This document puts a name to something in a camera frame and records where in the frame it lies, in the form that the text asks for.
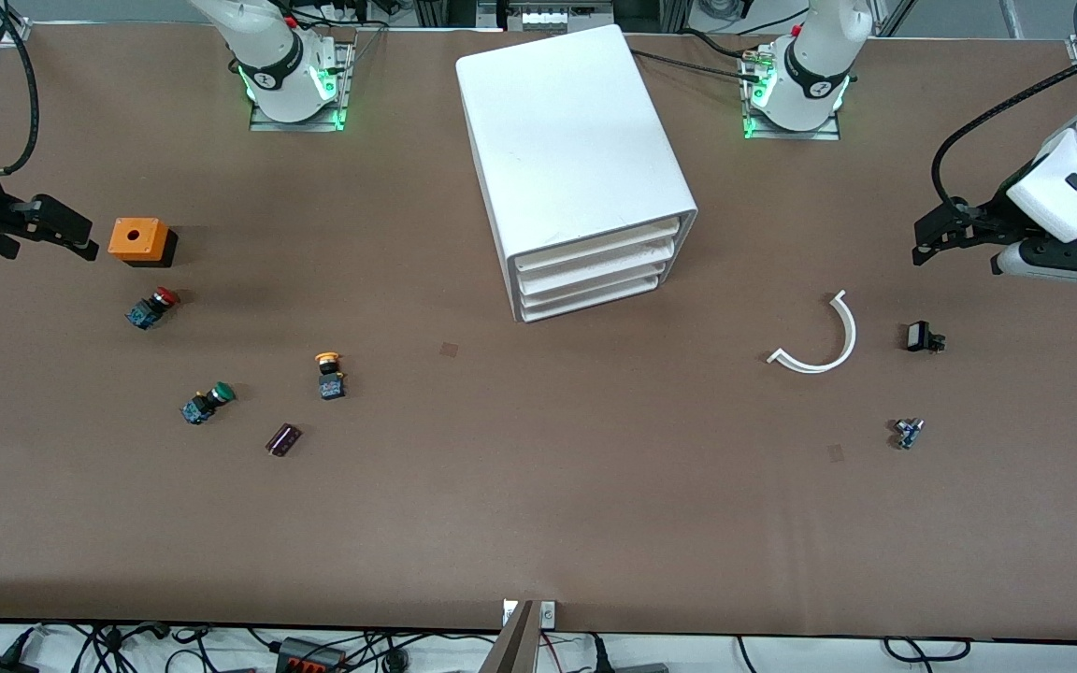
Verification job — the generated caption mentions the black cable on table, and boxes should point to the black cable on table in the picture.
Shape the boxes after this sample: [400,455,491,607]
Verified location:
[632,47,768,85]

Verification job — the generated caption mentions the yellow push button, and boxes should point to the yellow push button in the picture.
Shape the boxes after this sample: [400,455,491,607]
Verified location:
[314,351,349,402]

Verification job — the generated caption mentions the white curved plastic strip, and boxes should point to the white curved plastic strip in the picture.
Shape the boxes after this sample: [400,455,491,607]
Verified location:
[767,290,858,375]

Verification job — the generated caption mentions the orange box with hole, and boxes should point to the orange box with hole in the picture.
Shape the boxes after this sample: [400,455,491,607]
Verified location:
[108,218,179,269]

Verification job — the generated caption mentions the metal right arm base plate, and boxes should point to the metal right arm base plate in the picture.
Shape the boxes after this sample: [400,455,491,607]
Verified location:
[249,42,353,133]

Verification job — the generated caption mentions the grey terminal block device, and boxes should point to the grey terminal block device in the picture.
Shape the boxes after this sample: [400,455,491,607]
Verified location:
[499,0,614,34]

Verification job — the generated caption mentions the red push button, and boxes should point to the red push button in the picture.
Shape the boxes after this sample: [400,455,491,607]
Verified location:
[124,287,180,331]

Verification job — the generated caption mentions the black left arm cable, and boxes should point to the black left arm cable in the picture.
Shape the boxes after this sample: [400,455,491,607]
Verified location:
[931,42,1077,211]

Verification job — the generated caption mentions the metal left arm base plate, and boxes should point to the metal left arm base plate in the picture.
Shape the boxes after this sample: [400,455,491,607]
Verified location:
[742,51,841,142]

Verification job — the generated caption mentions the white plastic drawer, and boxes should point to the white plastic drawer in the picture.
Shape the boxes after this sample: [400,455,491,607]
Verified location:
[520,278,661,321]
[518,265,668,308]
[510,222,682,274]
[514,245,680,291]

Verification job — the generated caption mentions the white drawer cabinet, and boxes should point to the white drawer cabinet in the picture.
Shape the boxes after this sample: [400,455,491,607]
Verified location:
[456,23,698,323]

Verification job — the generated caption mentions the green push button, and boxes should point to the green push button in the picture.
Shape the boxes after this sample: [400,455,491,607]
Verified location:
[180,381,237,426]

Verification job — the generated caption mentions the black power strip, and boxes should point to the black power strip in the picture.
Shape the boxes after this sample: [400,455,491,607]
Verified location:
[275,637,350,673]

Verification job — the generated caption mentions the black looped cable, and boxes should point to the black looped cable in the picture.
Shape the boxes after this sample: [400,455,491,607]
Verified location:
[883,637,972,664]

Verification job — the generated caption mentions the wooden post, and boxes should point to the wooden post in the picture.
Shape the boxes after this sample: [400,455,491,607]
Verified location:
[478,600,539,673]

